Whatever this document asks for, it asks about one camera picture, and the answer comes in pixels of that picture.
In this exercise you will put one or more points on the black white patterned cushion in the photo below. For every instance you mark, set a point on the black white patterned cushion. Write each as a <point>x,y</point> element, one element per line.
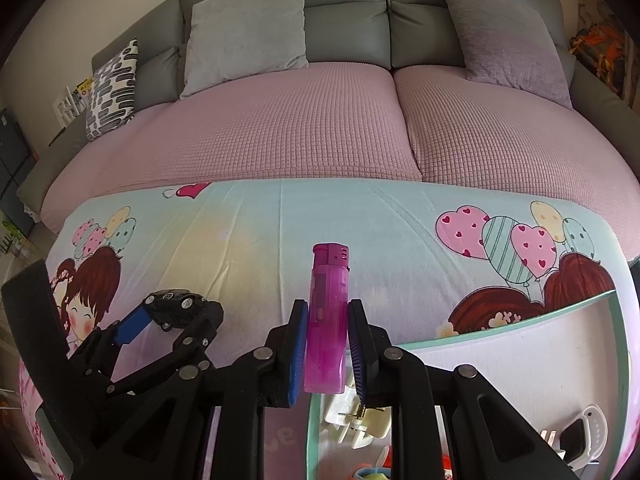
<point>111,98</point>

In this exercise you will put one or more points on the books and white rack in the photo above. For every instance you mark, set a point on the books and white rack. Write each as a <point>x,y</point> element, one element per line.
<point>71,102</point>

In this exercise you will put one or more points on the white power adapter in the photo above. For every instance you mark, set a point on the white power adapter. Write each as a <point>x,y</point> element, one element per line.
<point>551,438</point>

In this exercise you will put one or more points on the teal shallow cardboard tray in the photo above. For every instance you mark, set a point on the teal shallow cardboard tray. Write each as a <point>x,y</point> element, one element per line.
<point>551,367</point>

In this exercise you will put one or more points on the grey sofa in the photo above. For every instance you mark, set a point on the grey sofa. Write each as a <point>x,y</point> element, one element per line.
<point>385,96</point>

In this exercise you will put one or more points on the white hair claw clip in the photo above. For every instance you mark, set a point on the white hair claw clip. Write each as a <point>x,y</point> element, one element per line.
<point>350,422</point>

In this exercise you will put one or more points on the orange bag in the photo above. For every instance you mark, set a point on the orange bag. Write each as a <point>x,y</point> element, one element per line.
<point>600,44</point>

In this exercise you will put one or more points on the purple grey cushion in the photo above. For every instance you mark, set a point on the purple grey cushion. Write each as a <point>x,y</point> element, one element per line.
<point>506,43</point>

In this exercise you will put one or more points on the dark blue cabinet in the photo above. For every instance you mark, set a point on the dark blue cabinet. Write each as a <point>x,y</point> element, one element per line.
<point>16,163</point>

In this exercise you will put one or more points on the black toy car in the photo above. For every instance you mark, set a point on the black toy car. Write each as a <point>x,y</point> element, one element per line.
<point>173,308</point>

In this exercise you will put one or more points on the purple lighter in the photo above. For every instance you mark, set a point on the purple lighter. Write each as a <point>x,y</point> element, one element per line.
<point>325,358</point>

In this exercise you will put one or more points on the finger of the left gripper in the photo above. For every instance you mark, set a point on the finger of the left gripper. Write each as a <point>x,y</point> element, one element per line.
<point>202,331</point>
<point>130,327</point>

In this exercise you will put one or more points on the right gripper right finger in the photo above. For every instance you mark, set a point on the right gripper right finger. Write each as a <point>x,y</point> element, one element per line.
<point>441,416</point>

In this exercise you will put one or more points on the white smart watch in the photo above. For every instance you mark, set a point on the white smart watch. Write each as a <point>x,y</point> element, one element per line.
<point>583,440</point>

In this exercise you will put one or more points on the light grey cushion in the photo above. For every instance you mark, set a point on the light grey cushion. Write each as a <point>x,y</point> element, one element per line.
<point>233,39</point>

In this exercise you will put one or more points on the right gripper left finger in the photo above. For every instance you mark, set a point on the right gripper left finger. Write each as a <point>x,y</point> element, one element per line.
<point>270,376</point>

